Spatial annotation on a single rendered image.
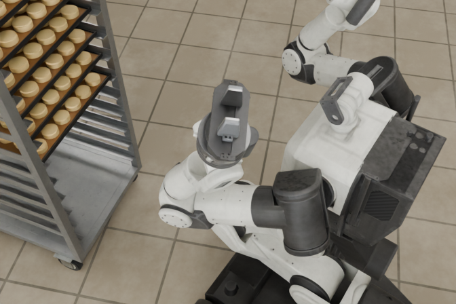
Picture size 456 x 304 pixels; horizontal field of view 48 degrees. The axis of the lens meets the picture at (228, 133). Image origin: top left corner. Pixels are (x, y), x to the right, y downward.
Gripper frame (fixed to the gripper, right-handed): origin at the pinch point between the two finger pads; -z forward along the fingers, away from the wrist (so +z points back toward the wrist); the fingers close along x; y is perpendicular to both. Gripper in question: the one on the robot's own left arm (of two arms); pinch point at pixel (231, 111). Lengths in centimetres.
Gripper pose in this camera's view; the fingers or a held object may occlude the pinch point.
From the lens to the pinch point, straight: 72.5
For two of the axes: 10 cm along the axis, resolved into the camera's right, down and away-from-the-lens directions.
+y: 9.9, 1.2, 0.7
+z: -1.0, 2.9, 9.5
